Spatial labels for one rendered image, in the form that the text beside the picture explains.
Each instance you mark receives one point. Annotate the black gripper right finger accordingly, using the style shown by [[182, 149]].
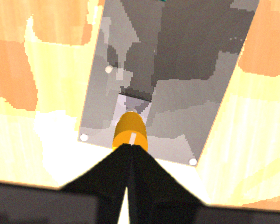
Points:
[[154, 196]]

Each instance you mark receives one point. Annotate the grey circuit board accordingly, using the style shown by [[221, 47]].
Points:
[[170, 61]]

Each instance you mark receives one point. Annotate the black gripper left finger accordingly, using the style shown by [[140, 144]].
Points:
[[94, 197]]

